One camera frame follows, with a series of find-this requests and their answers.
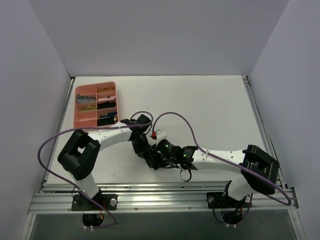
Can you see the pink garment in box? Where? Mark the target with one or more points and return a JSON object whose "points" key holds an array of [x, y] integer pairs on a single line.
{"points": [[105, 98]]}

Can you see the striped rolled garment in box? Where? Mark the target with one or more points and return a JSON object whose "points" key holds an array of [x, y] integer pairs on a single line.
{"points": [[84, 99]]}

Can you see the black striped underwear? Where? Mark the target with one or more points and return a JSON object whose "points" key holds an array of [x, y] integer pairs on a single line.
{"points": [[154, 160]]}

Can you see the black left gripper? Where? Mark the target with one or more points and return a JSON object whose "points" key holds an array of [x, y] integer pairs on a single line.
{"points": [[144, 151]]}

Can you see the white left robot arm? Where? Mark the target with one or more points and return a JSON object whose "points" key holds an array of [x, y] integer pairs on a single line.
{"points": [[79, 155]]}

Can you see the yellow garment in box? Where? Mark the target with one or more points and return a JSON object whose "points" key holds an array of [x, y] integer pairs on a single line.
{"points": [[105, 89]]}

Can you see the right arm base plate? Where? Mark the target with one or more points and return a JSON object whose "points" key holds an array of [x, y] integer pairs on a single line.
{"points": [[220, 200]]}

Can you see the black rolled garment in box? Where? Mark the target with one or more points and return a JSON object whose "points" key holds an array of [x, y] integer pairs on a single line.
{"points": [[106, 105]]}

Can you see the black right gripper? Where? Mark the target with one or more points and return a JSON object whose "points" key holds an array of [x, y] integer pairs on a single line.
{"points": [[155, 155]]}

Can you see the navy garment in box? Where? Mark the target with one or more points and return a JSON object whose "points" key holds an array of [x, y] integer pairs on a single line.
{"points": [[109, 115]]}

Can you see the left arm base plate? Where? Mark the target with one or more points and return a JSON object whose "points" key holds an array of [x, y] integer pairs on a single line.
{"points": [[108, 201]]}

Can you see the pink compartment organizer box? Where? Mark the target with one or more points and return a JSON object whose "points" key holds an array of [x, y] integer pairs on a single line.
{"points": [[83, 118]]}

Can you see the olive garment in box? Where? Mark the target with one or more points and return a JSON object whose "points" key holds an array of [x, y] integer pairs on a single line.
{"points": [[90, 108]]}

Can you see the black garment in lower compartment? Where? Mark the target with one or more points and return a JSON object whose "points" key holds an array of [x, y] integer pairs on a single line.
{"points": [[106, 121]]}

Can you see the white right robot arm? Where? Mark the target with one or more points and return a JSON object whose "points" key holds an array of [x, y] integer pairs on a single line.
{"points": [[257, 172]]}

